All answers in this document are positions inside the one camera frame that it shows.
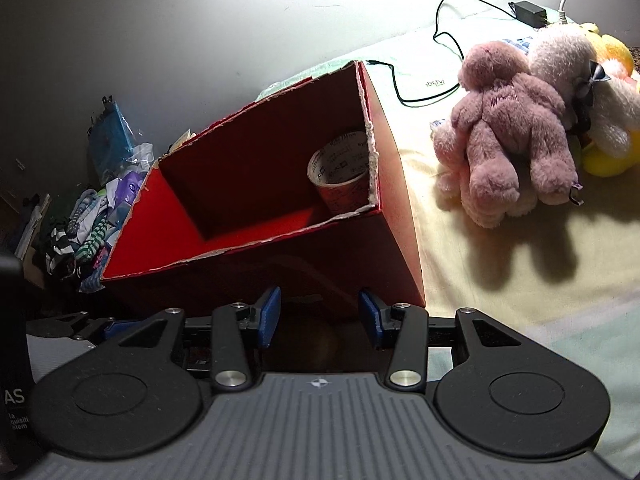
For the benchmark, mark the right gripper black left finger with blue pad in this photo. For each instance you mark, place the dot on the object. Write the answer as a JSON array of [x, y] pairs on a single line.
[[224, 348]]

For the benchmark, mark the blue plastic package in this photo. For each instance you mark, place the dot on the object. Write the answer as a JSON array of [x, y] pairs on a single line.
[[110, 141]]

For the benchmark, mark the black power adapter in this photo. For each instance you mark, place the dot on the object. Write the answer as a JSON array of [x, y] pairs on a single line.
[[529, 13]]

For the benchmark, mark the white plush bunny with bow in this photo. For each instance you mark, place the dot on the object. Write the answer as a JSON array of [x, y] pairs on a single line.
[[565, 58]]

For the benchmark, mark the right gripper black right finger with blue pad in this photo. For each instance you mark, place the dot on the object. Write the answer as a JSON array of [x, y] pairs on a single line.
[[408, 331]]

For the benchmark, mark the yellow plush toy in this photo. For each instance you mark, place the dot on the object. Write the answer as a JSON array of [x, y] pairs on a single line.
[[614, 131]]

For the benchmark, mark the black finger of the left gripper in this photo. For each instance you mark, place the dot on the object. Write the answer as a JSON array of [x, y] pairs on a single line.
[[79, 326]]

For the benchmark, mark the light pink plush toy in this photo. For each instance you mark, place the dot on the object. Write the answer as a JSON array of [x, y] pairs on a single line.
[[486, 194]]

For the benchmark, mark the pile of patterned clothes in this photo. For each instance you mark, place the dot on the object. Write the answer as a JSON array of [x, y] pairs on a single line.
[[83, 225]]

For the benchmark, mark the mauve plush teddy bear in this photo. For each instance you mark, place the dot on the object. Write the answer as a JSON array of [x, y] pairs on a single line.
[[508, 112]]

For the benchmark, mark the red cardboard box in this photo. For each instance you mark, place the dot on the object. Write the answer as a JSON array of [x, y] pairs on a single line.
[[233, 211]]

